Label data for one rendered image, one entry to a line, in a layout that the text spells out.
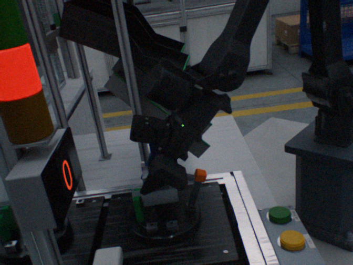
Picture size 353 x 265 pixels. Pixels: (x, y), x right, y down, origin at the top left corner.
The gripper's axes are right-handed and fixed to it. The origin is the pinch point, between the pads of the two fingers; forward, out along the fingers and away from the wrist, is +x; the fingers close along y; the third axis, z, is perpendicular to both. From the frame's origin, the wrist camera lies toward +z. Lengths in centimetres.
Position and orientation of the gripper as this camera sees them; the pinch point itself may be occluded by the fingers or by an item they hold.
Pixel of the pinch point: (152, 172)
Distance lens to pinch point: 67.5
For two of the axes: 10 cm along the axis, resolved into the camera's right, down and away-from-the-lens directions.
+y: 0.3, 4.1, -9.1
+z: -8.3, -4.9, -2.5
